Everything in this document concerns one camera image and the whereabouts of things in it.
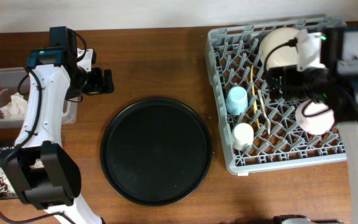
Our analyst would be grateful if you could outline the white plastic fork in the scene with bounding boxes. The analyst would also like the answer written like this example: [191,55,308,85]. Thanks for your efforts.
[257,90,271,135]

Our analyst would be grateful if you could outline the cream round plate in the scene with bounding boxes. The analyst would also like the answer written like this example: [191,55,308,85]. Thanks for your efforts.
[259,27,301,71]

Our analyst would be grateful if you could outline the yellow plastic knife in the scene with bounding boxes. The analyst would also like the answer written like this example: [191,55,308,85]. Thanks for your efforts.
[250,65,257,113]

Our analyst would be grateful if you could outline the wooden chopstick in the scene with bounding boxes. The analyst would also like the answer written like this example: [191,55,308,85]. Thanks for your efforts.
[247,75,260,129]

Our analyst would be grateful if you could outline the pink small bowl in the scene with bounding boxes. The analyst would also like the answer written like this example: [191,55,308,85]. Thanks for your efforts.
[295,100,334,135]

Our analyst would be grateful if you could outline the light blue plastic cup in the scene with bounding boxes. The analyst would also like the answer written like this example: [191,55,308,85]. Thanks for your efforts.
[226,86,248,115]

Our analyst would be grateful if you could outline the cream plastic cup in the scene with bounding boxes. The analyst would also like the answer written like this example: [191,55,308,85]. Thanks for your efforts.
[232,123,254,151]

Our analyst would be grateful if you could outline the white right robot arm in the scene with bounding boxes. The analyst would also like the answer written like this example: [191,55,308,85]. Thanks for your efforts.
[260,27,358,223]

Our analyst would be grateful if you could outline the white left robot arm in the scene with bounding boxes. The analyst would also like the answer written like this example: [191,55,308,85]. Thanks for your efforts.
[0,26,114,223]

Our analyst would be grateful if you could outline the grey dishwasher rack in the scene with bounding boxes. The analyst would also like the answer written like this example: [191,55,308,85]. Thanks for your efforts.
[205,17,346,176]

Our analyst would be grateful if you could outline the clear plastic waste bin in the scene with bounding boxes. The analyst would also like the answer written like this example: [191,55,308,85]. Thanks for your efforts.
[0,67,78,129]

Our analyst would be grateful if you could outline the large crumpled white tissue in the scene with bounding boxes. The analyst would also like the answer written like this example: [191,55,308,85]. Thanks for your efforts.
[0,93,27,119]

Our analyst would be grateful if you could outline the black round tray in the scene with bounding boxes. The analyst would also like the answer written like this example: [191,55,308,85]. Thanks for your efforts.
[100,98,213,207]

